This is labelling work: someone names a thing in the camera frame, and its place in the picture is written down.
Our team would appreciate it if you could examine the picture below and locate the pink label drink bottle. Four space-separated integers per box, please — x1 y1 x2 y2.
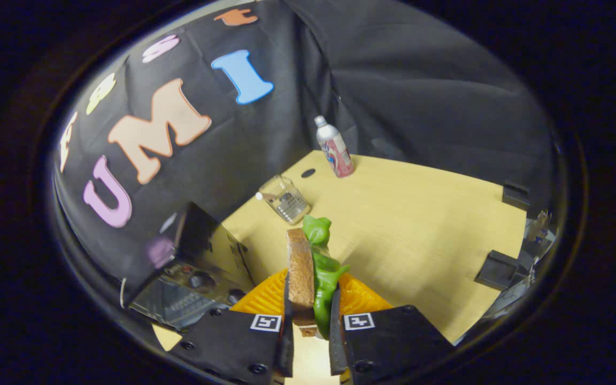
314 115 356 179

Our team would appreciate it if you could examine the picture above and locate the green lettuce leaf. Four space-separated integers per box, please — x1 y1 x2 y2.
302 215 351 341

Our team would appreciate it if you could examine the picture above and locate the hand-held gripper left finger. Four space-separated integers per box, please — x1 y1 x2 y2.
168 269 296 385

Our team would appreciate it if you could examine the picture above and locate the brown bread slice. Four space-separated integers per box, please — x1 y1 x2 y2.
286 228 318 338

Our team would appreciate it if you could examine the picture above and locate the clear glass jar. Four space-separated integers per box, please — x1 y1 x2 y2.
256 175 312 225

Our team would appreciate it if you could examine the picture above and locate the black backdrop cloth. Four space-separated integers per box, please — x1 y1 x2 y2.
54 0 557 300

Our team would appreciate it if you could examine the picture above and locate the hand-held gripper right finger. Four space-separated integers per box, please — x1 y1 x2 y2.
328 273 455 385

